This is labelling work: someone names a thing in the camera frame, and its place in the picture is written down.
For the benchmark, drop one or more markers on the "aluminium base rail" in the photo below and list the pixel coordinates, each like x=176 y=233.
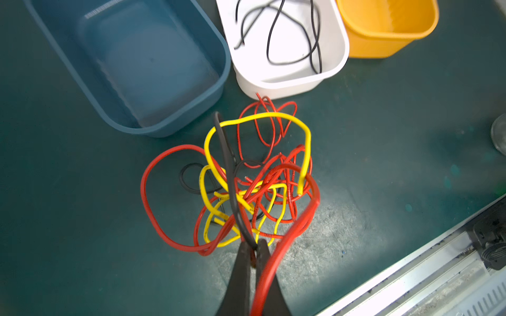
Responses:
x=461 y=272

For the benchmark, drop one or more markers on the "yellow plastic bin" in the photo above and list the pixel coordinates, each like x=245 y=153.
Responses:
x=378 y=29

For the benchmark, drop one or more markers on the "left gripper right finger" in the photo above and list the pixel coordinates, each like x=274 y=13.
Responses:
x=273 y=300

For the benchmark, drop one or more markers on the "blue plastic bin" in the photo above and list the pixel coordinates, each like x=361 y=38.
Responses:
x=149 y=68

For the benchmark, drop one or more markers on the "white plastic bin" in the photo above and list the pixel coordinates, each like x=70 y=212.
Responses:
x=284 y=48

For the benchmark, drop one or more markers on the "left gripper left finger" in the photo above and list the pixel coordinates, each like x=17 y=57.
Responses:
x=237 y=297

